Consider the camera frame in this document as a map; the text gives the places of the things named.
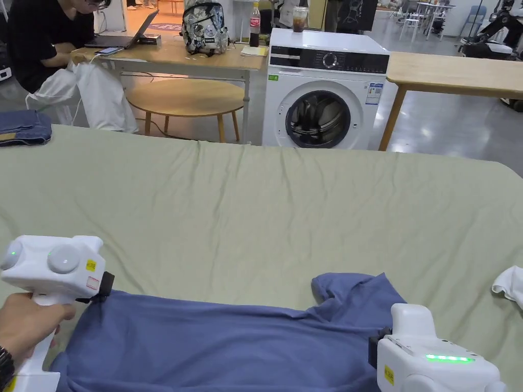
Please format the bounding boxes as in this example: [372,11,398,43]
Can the white washing machine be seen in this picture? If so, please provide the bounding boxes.
[261,6,392,151]

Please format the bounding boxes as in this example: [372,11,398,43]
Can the blue shirt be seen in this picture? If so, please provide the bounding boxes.
[50,272,409,392]

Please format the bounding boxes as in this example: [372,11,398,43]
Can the bed with pale green sheet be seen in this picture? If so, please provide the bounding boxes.
[0,124,523,392]

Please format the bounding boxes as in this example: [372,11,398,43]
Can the round wooden table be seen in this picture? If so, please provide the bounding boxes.
[126,78,246,143]

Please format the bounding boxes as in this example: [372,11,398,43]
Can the white cloth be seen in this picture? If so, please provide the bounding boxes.
[491,265,523,313]

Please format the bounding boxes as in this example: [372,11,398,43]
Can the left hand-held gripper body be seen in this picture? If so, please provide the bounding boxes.
[0,234,115,392]

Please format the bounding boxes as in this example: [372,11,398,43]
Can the black and white robot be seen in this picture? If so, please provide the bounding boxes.
[457,0,523,63]

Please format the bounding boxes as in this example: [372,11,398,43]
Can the folded blue jeans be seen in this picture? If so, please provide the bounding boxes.
[0,110,54,148]

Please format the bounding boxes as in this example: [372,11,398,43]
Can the plain wooden table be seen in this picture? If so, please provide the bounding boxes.
[377,51,523,152]

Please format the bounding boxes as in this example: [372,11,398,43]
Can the white stool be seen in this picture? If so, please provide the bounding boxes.
[398,14,422,42]

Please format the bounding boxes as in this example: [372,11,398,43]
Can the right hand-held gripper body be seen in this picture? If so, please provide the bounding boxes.
[367,303,508,392]

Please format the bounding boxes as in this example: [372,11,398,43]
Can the person's left hand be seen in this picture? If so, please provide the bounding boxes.
[0,291,77,381]

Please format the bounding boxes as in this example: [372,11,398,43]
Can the long wooden desk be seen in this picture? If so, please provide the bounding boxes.
[70,0,270,144]

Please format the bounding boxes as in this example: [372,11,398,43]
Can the white garment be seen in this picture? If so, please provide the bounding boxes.
[26,60,140,134]

